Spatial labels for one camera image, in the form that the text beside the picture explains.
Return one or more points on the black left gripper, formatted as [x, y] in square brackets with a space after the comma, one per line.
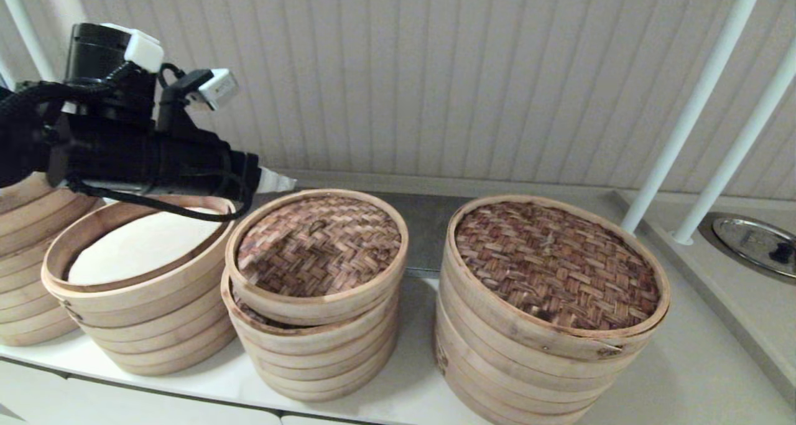
[155, 160]

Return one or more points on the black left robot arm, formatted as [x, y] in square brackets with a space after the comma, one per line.
[25, 132]

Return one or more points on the white paper sheet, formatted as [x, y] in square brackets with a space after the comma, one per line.
[137, 247]

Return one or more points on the square metal lid with knob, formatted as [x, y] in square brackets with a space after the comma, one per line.
[429, 232]

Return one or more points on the second-left bamboo steamer stack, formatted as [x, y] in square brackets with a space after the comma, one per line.
[155, 331]

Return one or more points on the small bamboo steamer stack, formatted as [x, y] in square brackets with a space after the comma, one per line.
[323, 381]

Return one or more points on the large right bamboo steamer stack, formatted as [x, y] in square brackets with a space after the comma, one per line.
[553, 266]

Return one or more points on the large bamboo steamer stack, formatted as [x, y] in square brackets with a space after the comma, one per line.
[510, 387]
[553, 266]

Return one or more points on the round stainless steel pot lid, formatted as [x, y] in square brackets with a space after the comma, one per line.
[746, 241]

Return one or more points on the white cabinet front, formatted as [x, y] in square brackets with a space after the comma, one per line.
[124, 406]

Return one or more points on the thin white metal pole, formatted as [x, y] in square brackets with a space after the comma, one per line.
[25, 27]
[690, 107]
[734, 154]

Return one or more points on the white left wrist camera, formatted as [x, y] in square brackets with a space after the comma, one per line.
[217, 88]

